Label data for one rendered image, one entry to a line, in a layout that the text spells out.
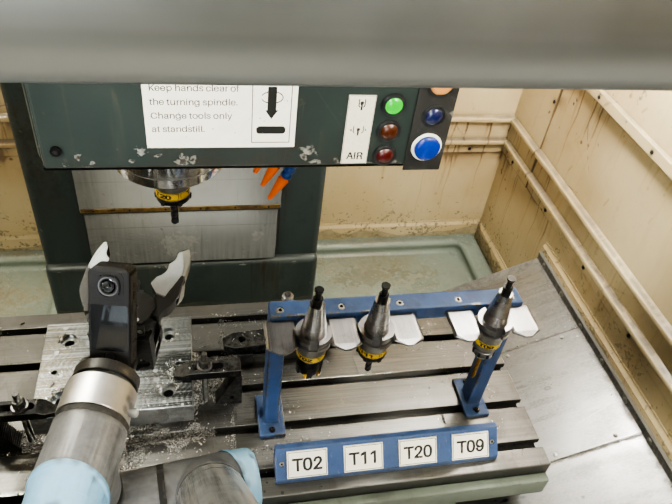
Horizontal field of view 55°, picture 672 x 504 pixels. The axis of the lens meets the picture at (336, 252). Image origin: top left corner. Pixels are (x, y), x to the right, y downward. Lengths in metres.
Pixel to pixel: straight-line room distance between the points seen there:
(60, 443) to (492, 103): 1.65
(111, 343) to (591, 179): 1.31
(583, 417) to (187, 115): 1.25
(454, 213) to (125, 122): 1.70
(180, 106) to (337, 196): 1.45
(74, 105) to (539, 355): 1.36
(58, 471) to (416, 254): 1.75
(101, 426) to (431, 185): 1.64
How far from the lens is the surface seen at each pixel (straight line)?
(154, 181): 0.90
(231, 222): 1.60
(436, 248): 2.29
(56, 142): 0.72
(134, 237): 1.64
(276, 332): 1.10
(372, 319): 1.08
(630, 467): 1.63
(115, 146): 0.71
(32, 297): 2.12
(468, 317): 1.19
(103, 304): 0.73
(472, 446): 1.37
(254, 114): 0.69
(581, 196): 1.79
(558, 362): 1.75
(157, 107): 0.68
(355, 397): 1.42
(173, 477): 0.76
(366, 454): 1.30
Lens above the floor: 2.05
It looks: 41 degrees down
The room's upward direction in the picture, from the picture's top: 8 degrees clockwise
